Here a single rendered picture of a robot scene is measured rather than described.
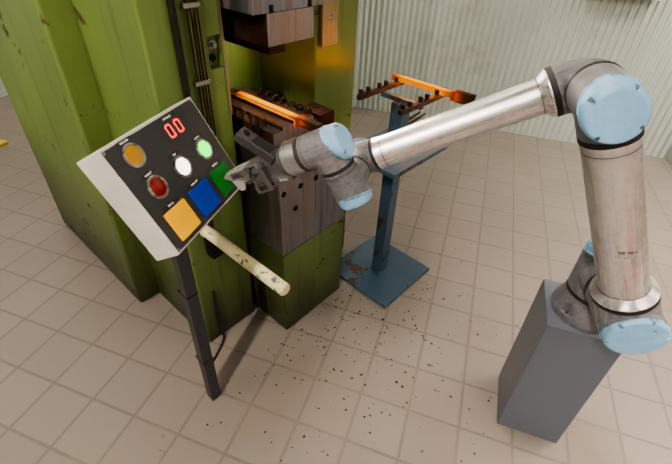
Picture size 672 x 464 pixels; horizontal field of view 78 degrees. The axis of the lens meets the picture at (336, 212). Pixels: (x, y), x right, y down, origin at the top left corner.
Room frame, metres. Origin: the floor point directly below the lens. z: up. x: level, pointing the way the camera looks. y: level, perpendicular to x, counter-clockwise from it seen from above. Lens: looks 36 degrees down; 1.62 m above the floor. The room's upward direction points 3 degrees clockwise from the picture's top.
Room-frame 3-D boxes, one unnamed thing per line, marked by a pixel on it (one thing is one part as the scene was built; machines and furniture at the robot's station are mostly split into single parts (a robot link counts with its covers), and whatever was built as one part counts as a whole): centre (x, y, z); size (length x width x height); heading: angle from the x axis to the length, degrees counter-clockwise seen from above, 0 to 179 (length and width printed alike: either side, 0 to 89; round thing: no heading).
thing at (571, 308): (0.92, -0.81, 0.65); 0.19 x 0.19 x 0.10
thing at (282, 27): (1.53, 0.33, 1.32); 0.42 x 0.20 x 0.10; 50
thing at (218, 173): (0.98, 0.32, 1.00); 0.07 x 0.05 x 0.07; 165
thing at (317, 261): (1.58, 0.30, 0.23); 0.56 x 0.38 x 0.47; 50
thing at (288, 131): (1.53, 0.33, 0.96); 0.42 x 0.20 x 0.09; 50
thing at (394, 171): (1.69, -0.25, 0.75); 0.40 x 0.30 x 0.02; 138
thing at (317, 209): (1.58, 0.30, 0.69); 0.56 x 0.38 x 0.45; 50
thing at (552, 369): (0.92, -0.81, 0.30); 0.22 x 0.22 x 0.60; 72
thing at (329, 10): (1.72, 0.06, 1.27); 0.09 x 0.02 x 0.17; 140
